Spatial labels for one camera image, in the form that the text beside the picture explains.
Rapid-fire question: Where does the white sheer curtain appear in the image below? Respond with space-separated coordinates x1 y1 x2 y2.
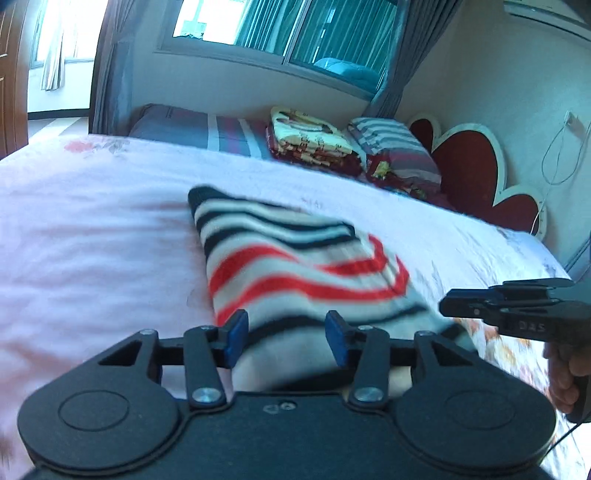
41 0 71 91

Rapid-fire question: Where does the grey curtain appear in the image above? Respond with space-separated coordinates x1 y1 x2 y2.
365 0 462 121
90 0 139 134

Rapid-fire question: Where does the white grey striped pillow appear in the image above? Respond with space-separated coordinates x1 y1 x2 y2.
346 117 443 201

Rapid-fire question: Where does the person's right hand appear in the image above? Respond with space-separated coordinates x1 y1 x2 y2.
543 342 584 415

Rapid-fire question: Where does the teal cloth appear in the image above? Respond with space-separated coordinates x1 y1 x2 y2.
314 56 380 91

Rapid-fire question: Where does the sliding glass window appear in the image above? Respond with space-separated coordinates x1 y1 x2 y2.
157 0 402 100

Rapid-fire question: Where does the white air conditioner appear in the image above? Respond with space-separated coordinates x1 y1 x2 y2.
503 0 591 29

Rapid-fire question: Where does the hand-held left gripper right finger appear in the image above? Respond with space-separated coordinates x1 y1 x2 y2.
324 310 481 411

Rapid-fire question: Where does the folded printed blanket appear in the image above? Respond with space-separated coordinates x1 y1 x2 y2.
265 107 365 178

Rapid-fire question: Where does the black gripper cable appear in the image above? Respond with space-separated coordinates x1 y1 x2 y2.
545 421 579 464

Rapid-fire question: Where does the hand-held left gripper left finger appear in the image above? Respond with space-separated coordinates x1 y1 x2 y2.
97 309 250 411

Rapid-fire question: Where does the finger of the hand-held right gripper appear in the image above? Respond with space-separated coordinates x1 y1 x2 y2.
438 288 499 320

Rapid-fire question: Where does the pink floral bed sheet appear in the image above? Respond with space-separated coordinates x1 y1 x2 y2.
0 134 591 480

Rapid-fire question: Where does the white charging cable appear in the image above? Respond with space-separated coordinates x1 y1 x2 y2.
531 121 578 234

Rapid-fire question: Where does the wooden door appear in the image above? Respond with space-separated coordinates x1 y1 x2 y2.
0 0 31 160

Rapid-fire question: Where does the red navy striped sweater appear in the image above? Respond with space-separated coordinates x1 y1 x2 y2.
187 185 476 393

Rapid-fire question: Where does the red heart-shaped headboard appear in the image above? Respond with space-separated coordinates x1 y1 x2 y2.
406 113 550 241

